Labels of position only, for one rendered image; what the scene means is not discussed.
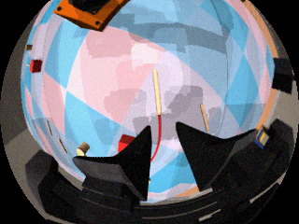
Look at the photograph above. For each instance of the tan wooden cylinder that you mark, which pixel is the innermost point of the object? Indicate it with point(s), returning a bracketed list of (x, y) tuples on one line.
[(83, 149)]

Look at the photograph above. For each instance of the red string with tan wooden stick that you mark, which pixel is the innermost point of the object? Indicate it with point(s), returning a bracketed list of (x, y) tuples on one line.
[(159, 110)]

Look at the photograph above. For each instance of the small brown wooden cylinder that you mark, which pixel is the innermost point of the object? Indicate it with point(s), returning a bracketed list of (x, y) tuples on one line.
[(28, 47)]

